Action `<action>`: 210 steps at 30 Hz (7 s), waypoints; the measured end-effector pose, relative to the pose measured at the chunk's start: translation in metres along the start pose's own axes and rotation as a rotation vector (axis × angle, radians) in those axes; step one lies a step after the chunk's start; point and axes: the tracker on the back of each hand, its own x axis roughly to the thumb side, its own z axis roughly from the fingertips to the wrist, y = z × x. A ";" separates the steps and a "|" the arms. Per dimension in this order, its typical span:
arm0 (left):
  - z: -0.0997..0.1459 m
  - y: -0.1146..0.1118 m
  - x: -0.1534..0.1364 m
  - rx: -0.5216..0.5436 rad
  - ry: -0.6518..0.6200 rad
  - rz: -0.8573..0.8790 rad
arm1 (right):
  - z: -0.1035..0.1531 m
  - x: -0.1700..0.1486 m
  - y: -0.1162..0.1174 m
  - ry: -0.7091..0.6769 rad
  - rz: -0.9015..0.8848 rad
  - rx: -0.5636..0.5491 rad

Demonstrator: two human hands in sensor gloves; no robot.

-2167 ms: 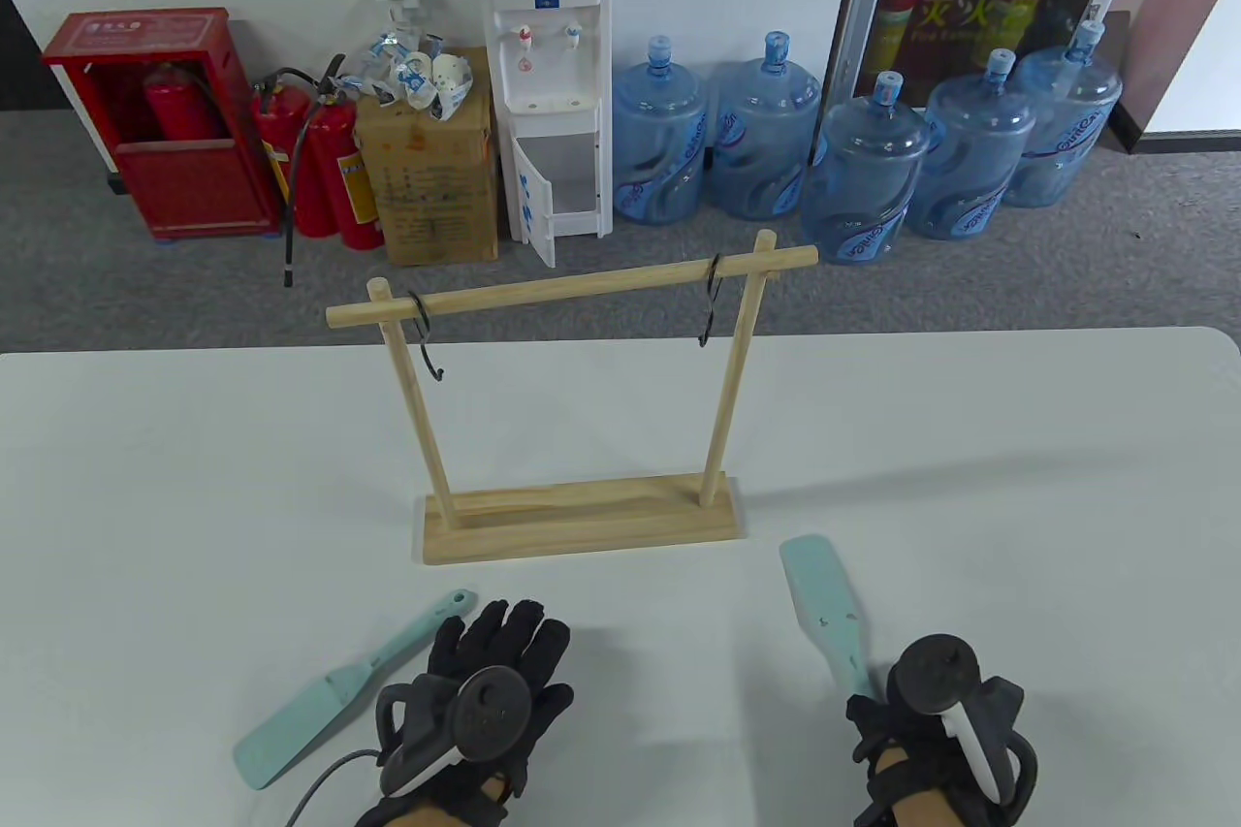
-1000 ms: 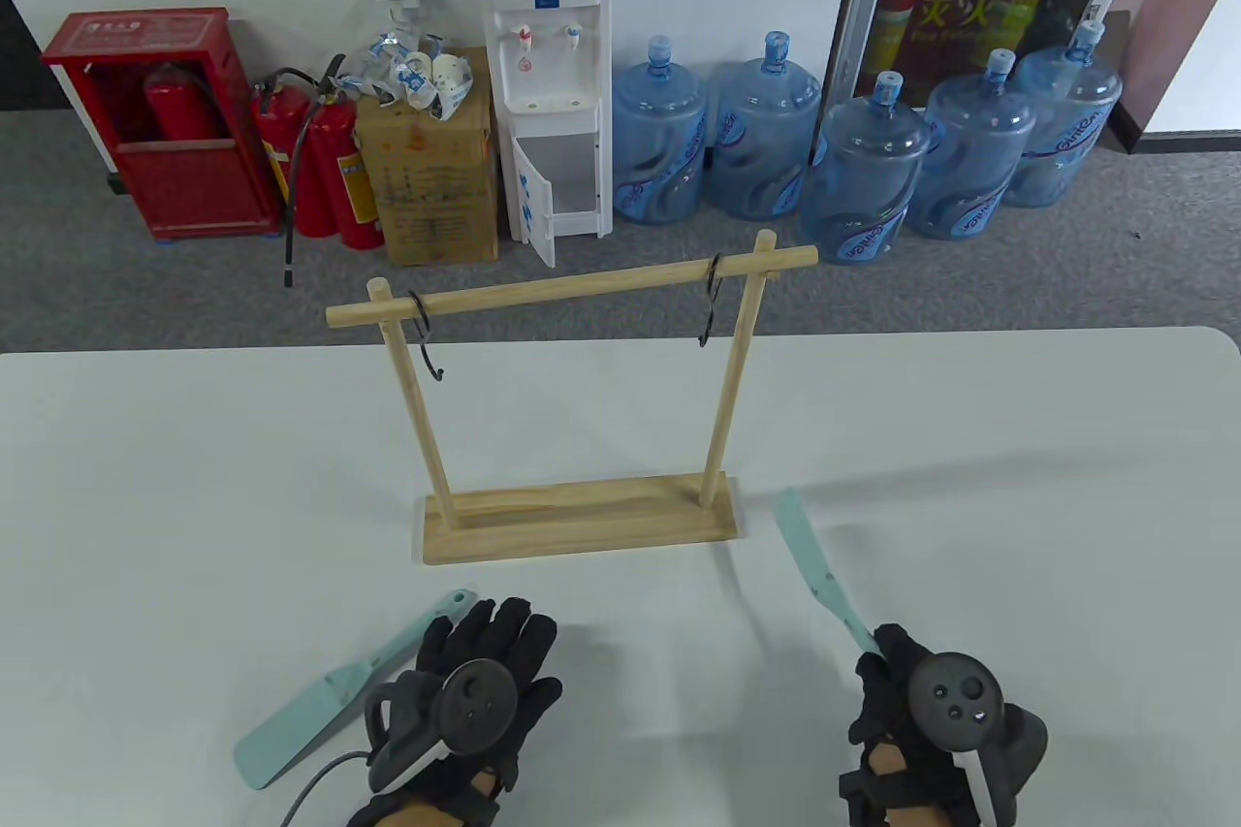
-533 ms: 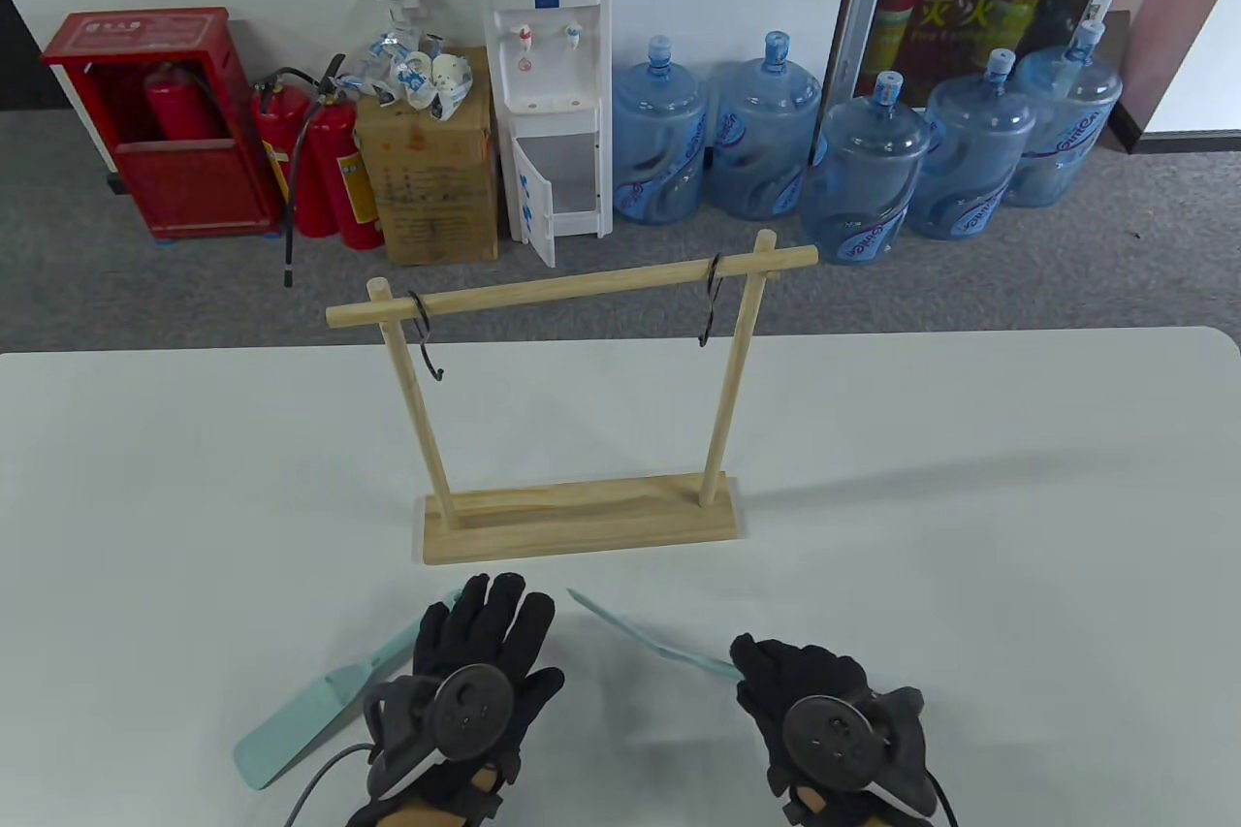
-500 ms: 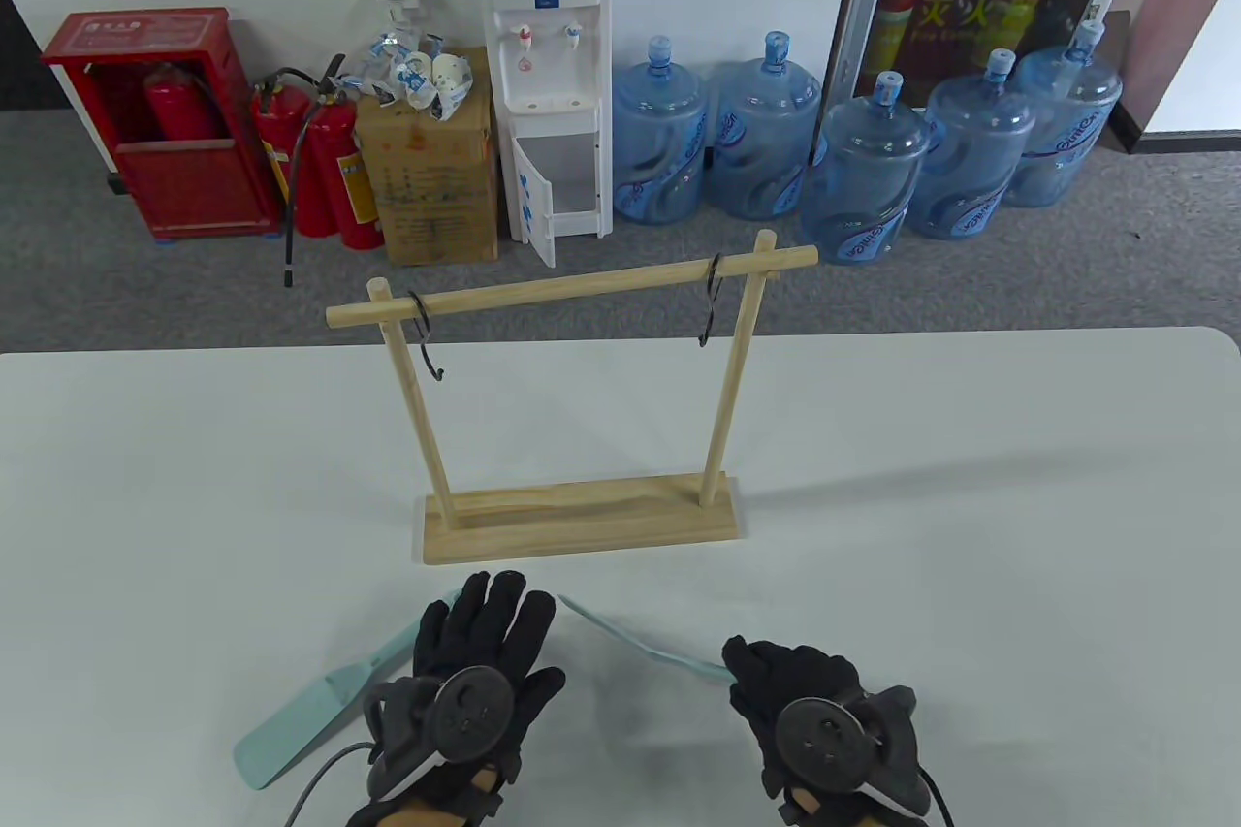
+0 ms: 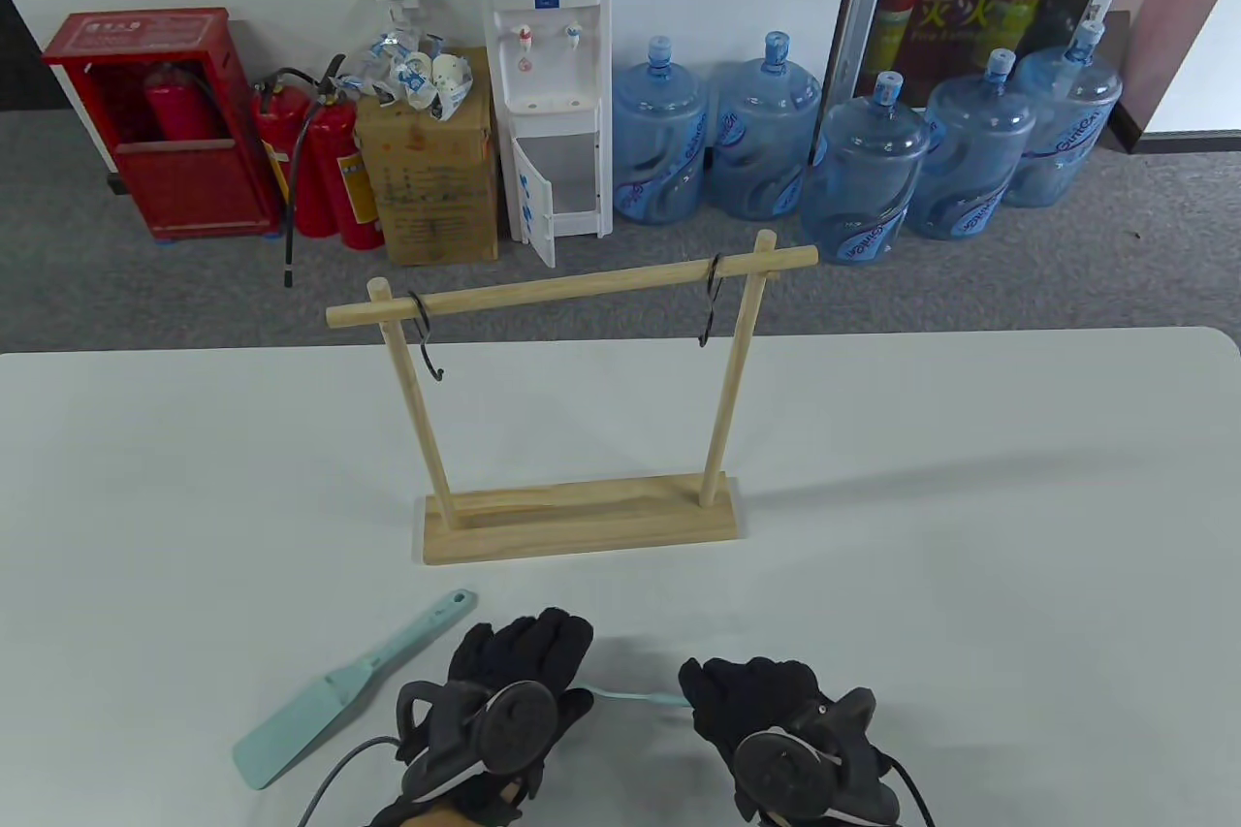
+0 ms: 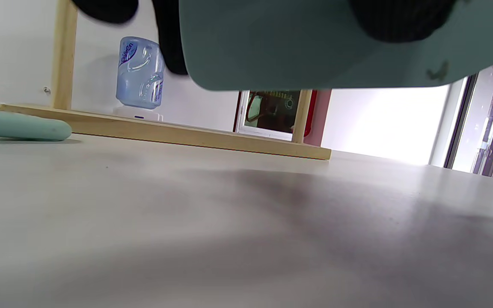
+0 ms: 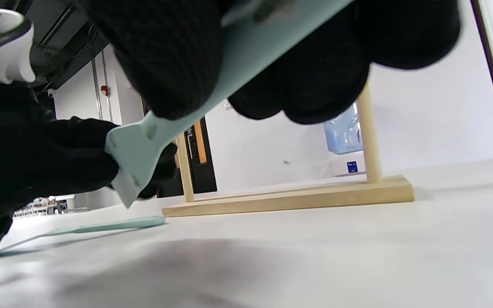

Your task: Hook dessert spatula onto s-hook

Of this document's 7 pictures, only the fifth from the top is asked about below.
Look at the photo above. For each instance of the person's left hand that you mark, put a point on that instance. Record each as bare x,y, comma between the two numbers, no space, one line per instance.
524,657

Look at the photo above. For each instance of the person's right hand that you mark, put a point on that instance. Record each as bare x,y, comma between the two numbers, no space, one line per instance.
756,701

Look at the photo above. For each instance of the person's right fingers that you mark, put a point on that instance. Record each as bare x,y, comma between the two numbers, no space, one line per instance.
751,691

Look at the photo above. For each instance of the person's left thumb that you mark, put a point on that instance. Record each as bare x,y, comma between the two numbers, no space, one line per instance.
574,706

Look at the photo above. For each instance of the person's left forearm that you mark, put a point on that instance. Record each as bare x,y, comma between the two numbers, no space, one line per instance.
431,815

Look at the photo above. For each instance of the black tracker on left glove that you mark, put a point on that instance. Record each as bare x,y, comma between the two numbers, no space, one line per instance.
519,728

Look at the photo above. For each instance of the black tracker on glove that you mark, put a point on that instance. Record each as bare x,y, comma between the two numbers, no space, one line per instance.
519,728
780,764

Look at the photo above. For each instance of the thin light teal utensil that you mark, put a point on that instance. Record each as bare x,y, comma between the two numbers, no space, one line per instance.
640,697

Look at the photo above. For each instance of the black tracker on right glove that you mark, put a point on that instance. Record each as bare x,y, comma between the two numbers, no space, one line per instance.
780,764

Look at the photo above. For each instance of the wooden hanging rack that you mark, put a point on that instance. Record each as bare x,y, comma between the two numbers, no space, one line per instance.
582,522

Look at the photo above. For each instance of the light teal spatula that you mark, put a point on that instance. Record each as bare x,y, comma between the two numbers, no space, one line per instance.
291,730

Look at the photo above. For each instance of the black metal s-hook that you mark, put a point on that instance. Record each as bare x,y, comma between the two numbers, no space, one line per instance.
710,303
427,333

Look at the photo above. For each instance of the blue water jug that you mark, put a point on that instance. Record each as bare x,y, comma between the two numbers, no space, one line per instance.
766,139
970,158
863,177
659,139
1066,129

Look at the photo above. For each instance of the brown cardboard box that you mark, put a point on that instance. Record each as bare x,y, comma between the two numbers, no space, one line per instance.
436,177

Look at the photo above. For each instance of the red fire extinguisher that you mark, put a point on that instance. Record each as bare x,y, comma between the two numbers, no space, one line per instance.
349,177
281,148

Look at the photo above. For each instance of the pile of crumpled plastic wrappers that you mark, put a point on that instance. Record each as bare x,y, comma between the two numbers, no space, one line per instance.
412,76

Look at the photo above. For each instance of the red fire extinguisher cabinet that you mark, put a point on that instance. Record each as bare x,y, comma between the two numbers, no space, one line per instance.
194,177

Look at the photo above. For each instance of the white water dispenser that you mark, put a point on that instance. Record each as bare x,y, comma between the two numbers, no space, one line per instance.
548,3

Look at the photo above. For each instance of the red extinguisher inside cabinet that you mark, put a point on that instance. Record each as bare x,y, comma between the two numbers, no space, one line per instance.
182,105

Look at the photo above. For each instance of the brown door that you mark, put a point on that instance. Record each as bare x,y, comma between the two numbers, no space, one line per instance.
1193,13

